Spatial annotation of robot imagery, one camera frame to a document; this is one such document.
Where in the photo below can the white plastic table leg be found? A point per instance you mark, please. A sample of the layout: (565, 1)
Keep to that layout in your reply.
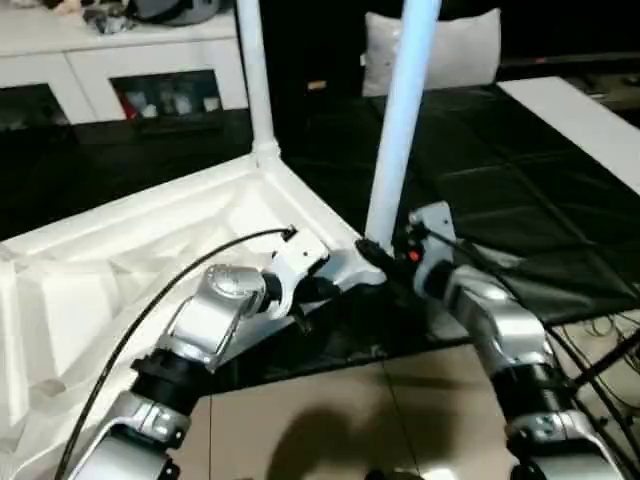
(257, 75)
(400, 125)

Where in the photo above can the white plastic table top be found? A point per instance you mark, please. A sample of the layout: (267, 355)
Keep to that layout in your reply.
(100, 260)

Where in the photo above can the brown rounded robot part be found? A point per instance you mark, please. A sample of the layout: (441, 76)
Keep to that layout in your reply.
(390, 474)

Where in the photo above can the light grey cushion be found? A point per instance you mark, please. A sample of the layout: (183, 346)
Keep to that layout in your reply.
(460, 50)

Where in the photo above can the black cabinet with yellow label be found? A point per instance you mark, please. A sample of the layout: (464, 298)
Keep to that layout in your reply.
(310, 50)

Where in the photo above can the white flat board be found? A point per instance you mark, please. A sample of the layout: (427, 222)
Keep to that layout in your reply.
(575, 120)

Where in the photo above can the black metal rod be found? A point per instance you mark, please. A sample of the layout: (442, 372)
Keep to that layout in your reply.
(605, 360)

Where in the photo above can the white sideboard with glass doors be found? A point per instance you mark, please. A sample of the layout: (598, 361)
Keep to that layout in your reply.
(75, 55)

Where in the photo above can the black tangled bundle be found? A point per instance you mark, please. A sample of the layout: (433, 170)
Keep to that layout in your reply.
(107, 20)

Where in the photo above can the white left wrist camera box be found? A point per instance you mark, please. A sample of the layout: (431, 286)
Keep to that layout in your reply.
(300, 255)

